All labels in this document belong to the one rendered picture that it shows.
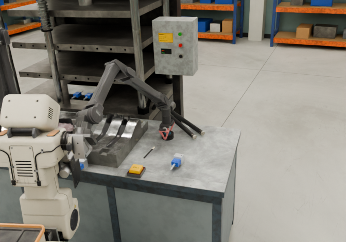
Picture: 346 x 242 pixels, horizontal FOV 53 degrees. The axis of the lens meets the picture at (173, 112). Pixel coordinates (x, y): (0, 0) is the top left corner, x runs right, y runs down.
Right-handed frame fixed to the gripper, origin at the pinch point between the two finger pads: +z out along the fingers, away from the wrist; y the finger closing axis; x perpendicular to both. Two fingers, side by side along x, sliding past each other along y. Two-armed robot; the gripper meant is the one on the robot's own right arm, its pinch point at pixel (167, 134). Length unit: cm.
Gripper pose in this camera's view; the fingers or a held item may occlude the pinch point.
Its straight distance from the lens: 229.3
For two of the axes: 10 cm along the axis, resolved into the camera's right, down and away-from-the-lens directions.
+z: 0.4, 9.0, 4.3
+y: 2.9, -4.2, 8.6
